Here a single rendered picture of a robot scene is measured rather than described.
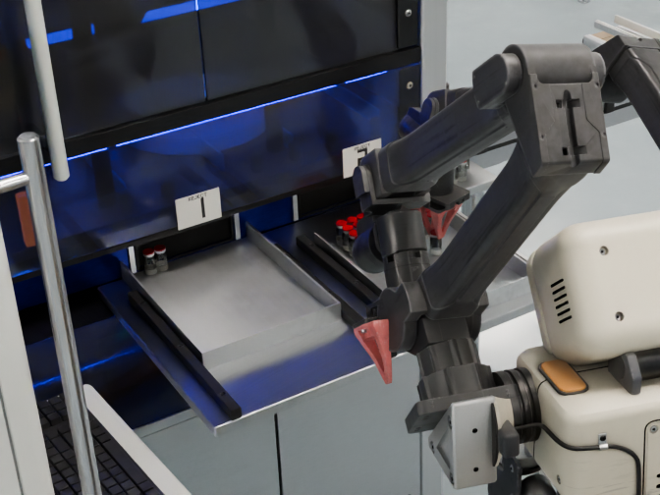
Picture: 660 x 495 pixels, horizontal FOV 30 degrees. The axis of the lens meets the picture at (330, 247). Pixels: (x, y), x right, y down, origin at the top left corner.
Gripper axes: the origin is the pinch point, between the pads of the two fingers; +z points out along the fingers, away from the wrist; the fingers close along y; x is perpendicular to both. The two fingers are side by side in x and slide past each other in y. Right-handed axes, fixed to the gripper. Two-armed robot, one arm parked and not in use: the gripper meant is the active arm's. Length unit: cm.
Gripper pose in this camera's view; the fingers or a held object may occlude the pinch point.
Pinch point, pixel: (436, 232)
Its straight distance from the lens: 225.6
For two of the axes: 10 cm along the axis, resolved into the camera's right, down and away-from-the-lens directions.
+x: -7.1, 3.8, -5.9
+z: 0.2, 8.5, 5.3
